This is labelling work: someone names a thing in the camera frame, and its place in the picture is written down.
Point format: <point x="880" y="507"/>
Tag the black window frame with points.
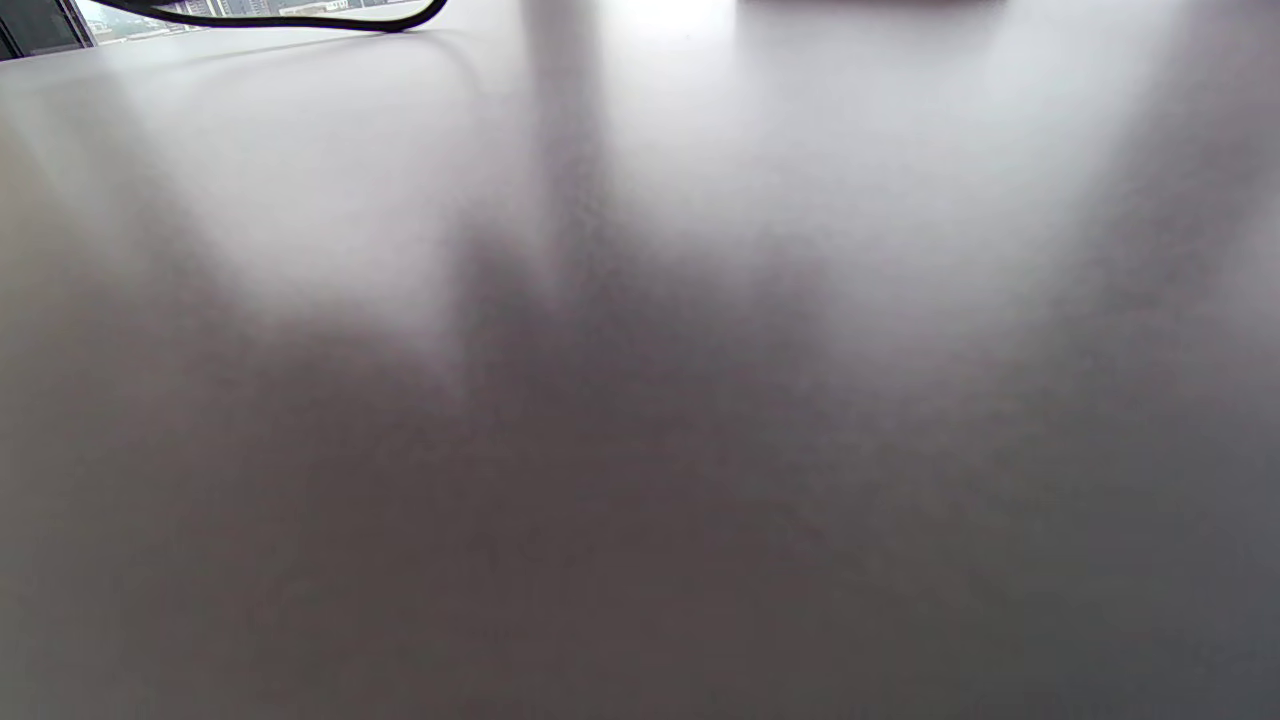
<point x="40" y="22"/>

